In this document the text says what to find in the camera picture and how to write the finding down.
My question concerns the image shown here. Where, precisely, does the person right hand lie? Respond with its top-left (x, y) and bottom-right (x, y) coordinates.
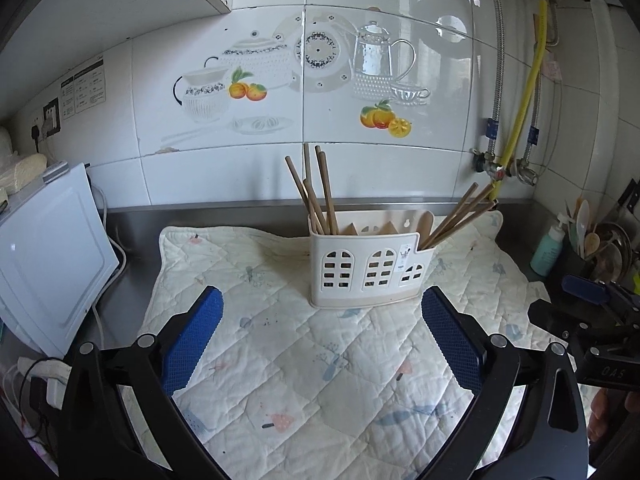
top-left (587, 388), bottom-right (639, 442)

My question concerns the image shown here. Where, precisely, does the black utensil pot with spoons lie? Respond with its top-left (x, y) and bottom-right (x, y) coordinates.
top-left (563, 194), bottom-right (639, 283)

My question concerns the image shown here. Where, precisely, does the teal soap bottle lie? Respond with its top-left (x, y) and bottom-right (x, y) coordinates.
top-left (529, 214), bottom-right (570, 276)

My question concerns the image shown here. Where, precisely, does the white quilted mat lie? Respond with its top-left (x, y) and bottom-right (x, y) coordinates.
top-left (136, 209), bottom-right (599, 480)

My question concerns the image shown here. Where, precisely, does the white power strip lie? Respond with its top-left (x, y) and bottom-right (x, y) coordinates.
top-left (17, 356), bottom-right (72, 410)

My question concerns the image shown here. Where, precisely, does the cream plastic utensil holder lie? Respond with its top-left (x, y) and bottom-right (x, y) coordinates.
top-left (310, 208), bottom-right (435, 309)

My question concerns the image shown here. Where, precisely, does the white microwave oven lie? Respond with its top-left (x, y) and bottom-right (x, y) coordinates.
top-left (1, 165), bottom-right (118, 358)

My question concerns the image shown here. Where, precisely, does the red handle water valve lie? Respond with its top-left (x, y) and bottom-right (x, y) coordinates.
top-left (472, 150), bottom-right (506, 181)

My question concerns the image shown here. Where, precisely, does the braided steel water hose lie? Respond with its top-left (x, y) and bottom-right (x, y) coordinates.
top-left (476, 0), bottom-right (507, 156)

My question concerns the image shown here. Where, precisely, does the yellow gas hose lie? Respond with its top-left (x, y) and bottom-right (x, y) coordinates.
top-left (491, 0), bottom-right (550, 204)

